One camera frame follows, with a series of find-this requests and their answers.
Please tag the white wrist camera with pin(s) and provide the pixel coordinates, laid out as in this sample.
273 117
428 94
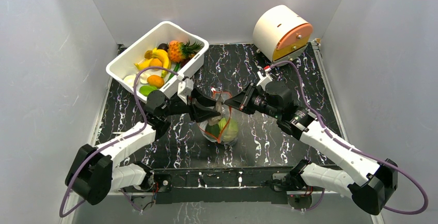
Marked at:
264 77
185 88

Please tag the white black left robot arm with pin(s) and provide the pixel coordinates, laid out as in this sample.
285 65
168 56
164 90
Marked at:
119 147

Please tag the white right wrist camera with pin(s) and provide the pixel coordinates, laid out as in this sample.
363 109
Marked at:
264 77

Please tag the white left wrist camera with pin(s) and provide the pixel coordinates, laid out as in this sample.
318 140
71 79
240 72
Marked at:
185 88

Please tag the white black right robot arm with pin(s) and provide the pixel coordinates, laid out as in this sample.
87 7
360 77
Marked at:
367 182

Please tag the clear zip bag orange zipper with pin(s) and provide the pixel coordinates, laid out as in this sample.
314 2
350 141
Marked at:
226 112

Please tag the dark purple toy fruit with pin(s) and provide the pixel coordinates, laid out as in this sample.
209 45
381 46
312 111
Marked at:
163 46

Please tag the bright green toy lime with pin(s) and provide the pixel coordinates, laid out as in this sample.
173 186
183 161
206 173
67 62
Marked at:
147 89

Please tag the green toy chili pepper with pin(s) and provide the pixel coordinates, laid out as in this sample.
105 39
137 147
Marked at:
175 69

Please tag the orange toy pineapple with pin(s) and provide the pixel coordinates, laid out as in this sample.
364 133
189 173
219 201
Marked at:
180 51

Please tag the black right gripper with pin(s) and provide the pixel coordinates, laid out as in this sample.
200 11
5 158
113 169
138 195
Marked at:
247 98

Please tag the yellow toy banana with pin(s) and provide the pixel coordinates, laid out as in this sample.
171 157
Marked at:
154 57

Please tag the light green toy cabbage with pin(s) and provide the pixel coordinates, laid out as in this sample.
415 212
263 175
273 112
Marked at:
229 129

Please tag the dark green toy avocado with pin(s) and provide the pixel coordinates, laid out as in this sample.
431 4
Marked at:
213 130

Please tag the orange toy orange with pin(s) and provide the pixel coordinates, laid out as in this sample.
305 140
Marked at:
155 81

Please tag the cream round drum orange face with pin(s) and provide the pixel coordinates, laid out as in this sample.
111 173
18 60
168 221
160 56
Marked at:
281 34

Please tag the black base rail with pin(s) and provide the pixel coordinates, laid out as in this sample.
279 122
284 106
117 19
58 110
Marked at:
167 186

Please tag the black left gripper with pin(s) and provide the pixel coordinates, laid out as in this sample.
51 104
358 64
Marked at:
199 113

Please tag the white plastic bin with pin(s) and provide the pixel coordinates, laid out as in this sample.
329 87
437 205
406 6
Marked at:
122 68

